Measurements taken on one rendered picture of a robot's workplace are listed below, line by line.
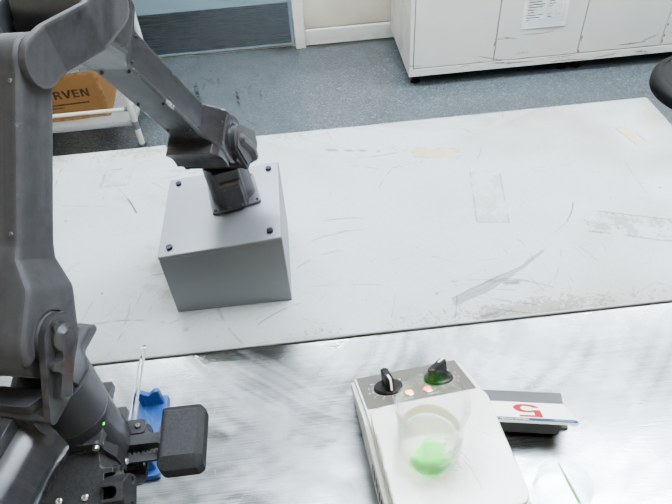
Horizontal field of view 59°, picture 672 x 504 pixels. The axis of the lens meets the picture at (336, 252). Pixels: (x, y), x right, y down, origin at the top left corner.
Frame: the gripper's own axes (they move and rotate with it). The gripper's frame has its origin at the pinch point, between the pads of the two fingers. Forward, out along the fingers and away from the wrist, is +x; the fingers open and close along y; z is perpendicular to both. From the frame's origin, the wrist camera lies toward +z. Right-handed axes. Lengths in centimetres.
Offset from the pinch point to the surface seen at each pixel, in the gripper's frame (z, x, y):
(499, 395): -7.8, 7.3, 40.1
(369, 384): -9.0, 3.8, 25.2
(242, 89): -248, 100, -7
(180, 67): -279, 100, -41
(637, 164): -47, 8, 75
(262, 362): -16.5, 7.9, 12.8
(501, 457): 3.3, -1.2, 35.8
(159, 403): -11.5, 6.7, 0.9
